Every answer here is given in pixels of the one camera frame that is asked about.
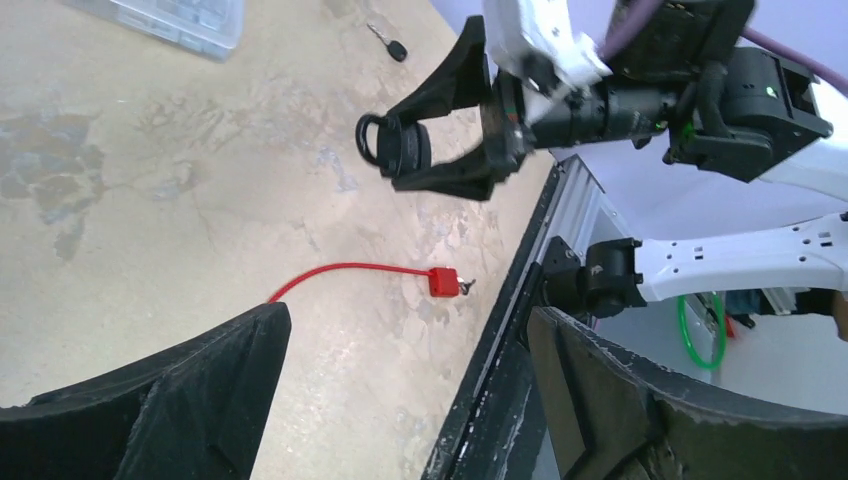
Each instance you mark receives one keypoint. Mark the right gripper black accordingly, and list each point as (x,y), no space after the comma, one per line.
(462,81)

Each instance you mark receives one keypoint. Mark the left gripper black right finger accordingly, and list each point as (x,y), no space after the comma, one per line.
(614,414)

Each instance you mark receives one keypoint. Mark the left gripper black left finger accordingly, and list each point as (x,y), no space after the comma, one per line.
(196,410)

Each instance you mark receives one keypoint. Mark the black padlock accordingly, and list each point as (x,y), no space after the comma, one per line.
(402,149)

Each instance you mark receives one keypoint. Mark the red cable lock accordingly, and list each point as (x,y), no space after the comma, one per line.
(442,281)

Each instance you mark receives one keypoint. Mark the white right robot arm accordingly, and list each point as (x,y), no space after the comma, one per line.
(729,103)

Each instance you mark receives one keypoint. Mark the black car key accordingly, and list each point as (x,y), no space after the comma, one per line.
(396,50)

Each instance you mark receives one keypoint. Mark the small key in red lock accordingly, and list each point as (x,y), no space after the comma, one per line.
(465,286)

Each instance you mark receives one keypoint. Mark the person hand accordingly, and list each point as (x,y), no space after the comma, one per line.
(839,311)

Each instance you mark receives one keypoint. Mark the clear plastic organizer box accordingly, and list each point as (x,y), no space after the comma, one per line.
(209,28)

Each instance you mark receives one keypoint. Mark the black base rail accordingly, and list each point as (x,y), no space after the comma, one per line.
(495,427)

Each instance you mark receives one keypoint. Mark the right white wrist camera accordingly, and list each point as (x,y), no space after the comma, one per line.
(533,41)

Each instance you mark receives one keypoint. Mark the aluminium frame rail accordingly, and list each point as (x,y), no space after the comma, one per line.
(580,212)

